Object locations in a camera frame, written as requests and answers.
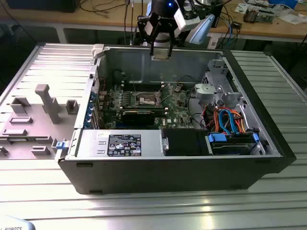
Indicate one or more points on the green motherboard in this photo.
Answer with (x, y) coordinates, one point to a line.
(178, 112)

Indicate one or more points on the wooden desk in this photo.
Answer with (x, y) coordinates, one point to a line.
(100, 18)

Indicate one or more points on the tall black box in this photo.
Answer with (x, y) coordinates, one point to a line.
(218, 14)

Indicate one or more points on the black plastic drive shroud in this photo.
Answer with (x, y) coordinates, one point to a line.
(184, 141)

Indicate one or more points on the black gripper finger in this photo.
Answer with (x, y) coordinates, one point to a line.
(173, 33)
(142, 28)

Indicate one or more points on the pale grey case latch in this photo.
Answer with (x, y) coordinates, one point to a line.
(98, 50)

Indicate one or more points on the white paper sheet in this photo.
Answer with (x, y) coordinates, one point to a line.
(290, 19)

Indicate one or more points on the hard disk in blue carrier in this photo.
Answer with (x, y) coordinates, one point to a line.
(230, 148)

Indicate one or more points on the wide black box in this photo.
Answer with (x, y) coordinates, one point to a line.
(43, 6)

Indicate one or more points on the grey metal box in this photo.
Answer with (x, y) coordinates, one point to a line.
(265, 16)

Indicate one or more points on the black PC case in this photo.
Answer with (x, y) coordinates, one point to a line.
(168, 172)

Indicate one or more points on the metal locking lever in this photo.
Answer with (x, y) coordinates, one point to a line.
(133, 82)

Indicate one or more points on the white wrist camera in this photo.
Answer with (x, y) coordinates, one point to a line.
(184, 21)

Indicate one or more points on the small black box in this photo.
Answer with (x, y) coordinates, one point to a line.
(236, 25)

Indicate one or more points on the silver CPU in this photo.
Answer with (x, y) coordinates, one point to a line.
(160, 56)

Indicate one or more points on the grey metal drive cage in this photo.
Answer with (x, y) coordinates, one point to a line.
(208, 91)

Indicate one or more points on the silver coin cell battery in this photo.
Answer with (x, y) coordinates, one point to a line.
(176, 89)

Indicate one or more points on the grey power supply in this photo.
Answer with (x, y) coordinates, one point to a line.
(91, 143)

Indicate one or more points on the grey part rack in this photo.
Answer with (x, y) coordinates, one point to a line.
(36, 124)

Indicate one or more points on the CPU socket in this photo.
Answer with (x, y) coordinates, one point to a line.
(146, 99)

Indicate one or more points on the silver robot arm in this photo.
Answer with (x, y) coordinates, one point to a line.
(201, 28)

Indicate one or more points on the pale blue teach pendant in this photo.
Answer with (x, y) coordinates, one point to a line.
(14, 224)

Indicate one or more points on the copper heatsink cooler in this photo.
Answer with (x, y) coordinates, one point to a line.
(250, 15)

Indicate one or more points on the blue plastic latch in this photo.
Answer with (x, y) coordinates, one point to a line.
(60, 145)

